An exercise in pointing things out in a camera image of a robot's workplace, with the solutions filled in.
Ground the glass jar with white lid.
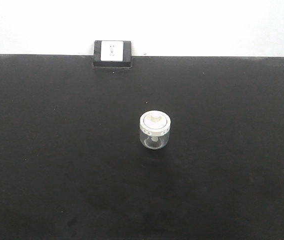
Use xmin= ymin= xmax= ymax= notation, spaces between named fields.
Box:
xmin=139 ymin=110 xmax=171 ymax=150

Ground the white socket on black base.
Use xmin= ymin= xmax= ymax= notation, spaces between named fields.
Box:
xmin=93 ymin=40 xmax=132 ymax=68

